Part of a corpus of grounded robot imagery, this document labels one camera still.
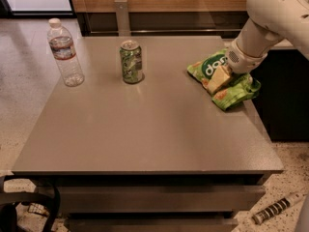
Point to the green soda can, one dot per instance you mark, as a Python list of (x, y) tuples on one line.
[(131, 61)]

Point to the upper grey drawer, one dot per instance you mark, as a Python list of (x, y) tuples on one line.
[(76, 200)]

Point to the lower grey drawer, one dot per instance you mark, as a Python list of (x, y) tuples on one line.
[(151, 225)]

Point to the clear plastic water bottle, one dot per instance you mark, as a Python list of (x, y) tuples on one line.
[(62, 47)]

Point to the left metal wall bracket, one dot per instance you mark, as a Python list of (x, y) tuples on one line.
[(122, 17)]

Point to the green rice chip bag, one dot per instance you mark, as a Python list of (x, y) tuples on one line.
[(242, 87)]

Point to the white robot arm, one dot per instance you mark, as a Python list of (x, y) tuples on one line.
[(269, 23)]

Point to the grey drawer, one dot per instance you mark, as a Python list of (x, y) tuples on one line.
[(76, 200), (151, 225)]

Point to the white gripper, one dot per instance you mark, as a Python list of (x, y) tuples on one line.
[(241, 62)]

